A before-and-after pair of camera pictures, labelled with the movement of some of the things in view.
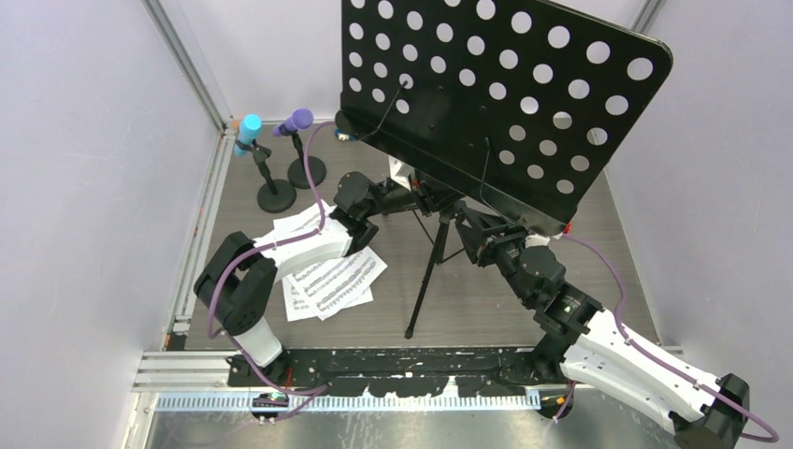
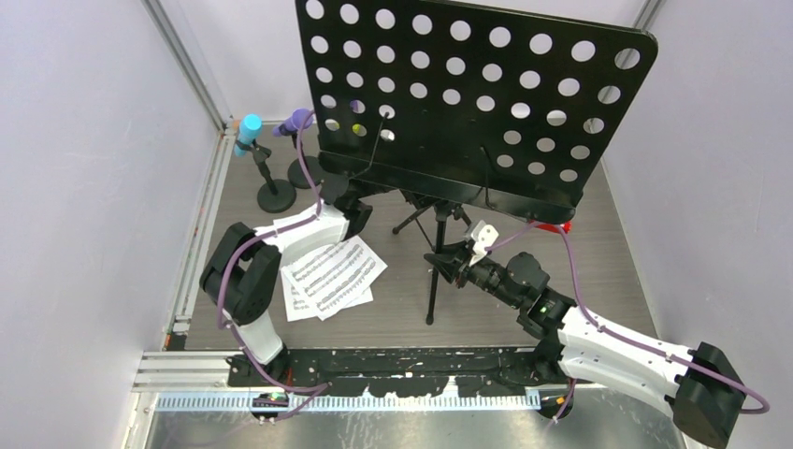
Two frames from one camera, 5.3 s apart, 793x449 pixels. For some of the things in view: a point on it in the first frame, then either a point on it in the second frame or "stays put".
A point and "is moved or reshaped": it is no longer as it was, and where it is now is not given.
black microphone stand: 274,195 stays put
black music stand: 512,103 is moved or reshaped
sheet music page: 296,308 stays put
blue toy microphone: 250,127 stays put
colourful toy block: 344,136 → 359,129
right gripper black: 481,223 → 454,265
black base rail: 406,372 stays put
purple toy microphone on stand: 301,120 stays put
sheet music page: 330,283 stays put
